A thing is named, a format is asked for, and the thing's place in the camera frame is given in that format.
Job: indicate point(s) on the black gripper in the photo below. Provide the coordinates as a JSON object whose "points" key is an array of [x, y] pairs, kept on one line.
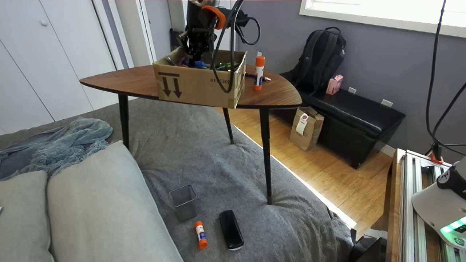
{"points": [[197, 42]]}

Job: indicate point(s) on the blue marker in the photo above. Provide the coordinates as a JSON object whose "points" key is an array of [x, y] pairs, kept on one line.
{"points": [[198, 64]]}

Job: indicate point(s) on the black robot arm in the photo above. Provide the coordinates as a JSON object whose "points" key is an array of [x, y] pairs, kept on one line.
{"points": [[203, 17]]}

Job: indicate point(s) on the cardboard box of pens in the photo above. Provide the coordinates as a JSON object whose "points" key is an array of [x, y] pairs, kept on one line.
{"points": [[222, 87]]}

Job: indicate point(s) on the orange-capped glue stick on table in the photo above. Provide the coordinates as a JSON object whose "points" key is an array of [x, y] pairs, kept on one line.
{"points": [[260, 65]]}

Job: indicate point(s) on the wooden leaf-shaped side table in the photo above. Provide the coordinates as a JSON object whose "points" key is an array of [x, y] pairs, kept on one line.
{"points": [[140, 81]]}

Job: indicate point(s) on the black backpack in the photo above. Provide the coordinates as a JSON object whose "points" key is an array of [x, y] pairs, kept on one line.
{"points": [[322, 55]]}

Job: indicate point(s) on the brown paper bag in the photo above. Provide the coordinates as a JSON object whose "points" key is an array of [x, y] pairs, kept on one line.
{"points": [[306, 126]]}

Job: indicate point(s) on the pink small carton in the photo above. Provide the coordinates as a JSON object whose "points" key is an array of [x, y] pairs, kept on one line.
{"points": [[334, 83]]}

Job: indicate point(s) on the grey mesh pencil cup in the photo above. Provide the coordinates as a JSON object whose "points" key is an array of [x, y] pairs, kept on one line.
{"points": [[184, 201]]}

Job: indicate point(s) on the grey shaggy rug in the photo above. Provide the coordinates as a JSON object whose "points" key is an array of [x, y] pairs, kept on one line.
{"points": [[175, 145]]}

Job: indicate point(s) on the black leather ottoman bench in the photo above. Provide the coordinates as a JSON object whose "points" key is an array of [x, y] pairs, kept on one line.
{"points": [[354, 126]]}

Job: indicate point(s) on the orange glue stick on rug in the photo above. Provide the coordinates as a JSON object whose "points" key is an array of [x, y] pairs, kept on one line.
{"points": [[201, 236]]}

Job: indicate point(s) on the blue-grey throw blanket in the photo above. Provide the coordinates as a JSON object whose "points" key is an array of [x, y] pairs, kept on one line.
{"points": [[56, 148]]}

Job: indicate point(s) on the black remote-like case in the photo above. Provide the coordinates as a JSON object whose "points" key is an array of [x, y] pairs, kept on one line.
{"points": [[230, 230]]}

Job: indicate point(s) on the grey sofa cushion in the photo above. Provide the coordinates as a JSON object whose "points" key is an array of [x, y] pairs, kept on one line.
{"points": [[99, 209]]}

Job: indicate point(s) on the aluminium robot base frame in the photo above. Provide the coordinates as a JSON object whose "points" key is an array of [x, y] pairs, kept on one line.
{"points": [[426, 209]]}

